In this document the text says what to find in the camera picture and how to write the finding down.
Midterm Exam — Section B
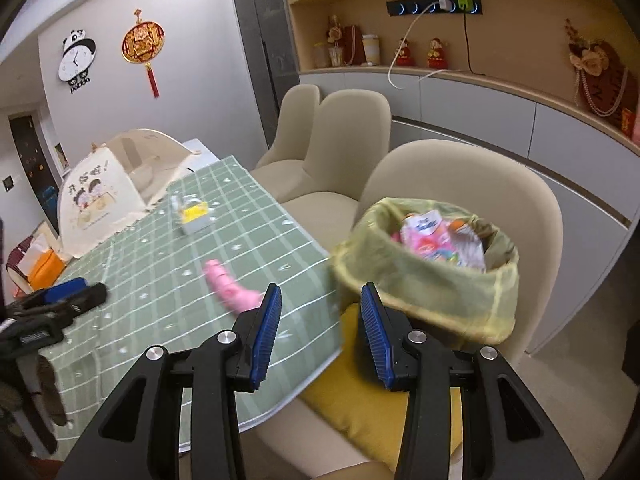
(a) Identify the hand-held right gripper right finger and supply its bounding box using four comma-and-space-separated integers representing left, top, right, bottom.
360, 281, 587, 480

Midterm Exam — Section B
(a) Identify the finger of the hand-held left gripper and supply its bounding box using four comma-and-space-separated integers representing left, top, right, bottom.
5, 305, 76, 328
20, 279, 109, 311

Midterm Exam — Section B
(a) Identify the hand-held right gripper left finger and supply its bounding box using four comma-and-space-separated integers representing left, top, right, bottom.
56, 282, 283, 480

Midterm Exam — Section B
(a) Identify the pink segmented pig toy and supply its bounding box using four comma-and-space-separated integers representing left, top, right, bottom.
202, 258, 266, 317

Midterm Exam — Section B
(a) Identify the black bin with yellow bag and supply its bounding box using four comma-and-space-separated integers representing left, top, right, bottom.
331, 196, 522, 348

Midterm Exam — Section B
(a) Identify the pink white packet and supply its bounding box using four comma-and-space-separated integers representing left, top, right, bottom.
400, 211, 451, 261

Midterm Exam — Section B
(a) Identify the white grey packet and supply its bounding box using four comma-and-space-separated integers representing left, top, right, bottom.
452, 220, 488, 273

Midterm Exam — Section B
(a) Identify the yellow seat cushion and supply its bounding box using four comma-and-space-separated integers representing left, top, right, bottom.
299, 302, 463, 471

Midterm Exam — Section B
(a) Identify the green checked tablecloth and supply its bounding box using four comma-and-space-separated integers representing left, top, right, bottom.
37, 155, 343, 428

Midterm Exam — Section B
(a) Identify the cream mesh food cover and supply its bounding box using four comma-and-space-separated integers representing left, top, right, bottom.
56, 128, 222, 261

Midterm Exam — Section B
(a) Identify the clear packaging with yellow toy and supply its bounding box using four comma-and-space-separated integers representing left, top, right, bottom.
169, 192, 213, 236

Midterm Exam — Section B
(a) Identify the dark door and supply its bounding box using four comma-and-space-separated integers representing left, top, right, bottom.
9, 112, 58, 211

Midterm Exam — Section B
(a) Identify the beige dining chair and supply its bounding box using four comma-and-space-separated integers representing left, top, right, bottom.
255, 84, 321, 201
280, 89, 392, 261
240, 139, 564, 480

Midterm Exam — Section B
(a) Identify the dark tall cabinet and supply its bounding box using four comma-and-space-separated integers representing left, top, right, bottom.
227, 0, 301, 161

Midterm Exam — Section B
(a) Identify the red doll figurine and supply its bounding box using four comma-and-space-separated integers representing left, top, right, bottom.
395, 37, 416, 67
426, 37, 447, 69

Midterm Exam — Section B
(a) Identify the small brown flower bag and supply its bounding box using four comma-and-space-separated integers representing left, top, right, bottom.
326, 15, 363, 67

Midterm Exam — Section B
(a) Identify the wooden shelf cabinet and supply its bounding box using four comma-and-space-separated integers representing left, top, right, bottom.
277, 0, 640, 361

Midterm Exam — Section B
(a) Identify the black power strip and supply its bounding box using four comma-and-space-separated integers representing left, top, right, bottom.
386, 0, 485, 17

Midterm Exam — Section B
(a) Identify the large brown flower bag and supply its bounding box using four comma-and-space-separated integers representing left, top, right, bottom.
565, 19, 630, 120

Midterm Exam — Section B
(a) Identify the panda wall clock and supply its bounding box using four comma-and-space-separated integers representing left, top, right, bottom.
57, 29, 98, 95

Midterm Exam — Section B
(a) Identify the red gold wall ornament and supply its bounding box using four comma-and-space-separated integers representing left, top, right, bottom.
121, 8, 166, 99

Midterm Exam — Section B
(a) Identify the white charging cable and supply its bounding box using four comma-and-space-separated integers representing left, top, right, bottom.
387, 2, 451, 91

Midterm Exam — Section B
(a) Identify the black power cable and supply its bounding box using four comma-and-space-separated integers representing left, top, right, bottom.
462, 12, 481, 76

